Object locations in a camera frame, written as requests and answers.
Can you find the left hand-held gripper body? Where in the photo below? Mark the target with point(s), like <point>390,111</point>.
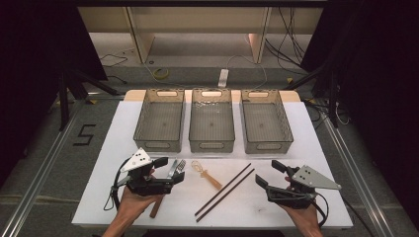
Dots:
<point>148,186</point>

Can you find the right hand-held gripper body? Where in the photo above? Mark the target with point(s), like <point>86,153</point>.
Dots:
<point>293,196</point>

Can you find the tan spoon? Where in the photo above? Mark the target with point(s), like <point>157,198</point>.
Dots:
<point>210,179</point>

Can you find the translucent grey plastic bin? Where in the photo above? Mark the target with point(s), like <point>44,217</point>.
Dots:
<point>211,125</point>
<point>159,125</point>
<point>266,125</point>

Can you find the person's right hand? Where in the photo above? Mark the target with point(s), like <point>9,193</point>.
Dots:
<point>306,215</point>

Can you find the person's left hand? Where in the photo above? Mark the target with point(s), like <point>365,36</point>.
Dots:
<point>131,207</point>

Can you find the white table sheet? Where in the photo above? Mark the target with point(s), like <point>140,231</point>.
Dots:
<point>290,204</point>

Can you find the black metal stand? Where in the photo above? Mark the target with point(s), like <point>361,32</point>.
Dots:
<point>332,98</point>
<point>64,98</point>

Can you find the yellow tape roll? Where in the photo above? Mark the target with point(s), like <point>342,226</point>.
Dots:
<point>161,73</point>

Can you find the white power strip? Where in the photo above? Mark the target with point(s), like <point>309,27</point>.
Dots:
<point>223,78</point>

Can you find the light wooden shelf unit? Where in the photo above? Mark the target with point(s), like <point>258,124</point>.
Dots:
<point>197,19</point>

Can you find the aluminium floor rail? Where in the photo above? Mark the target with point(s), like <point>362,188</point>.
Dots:
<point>36,181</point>
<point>359,177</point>

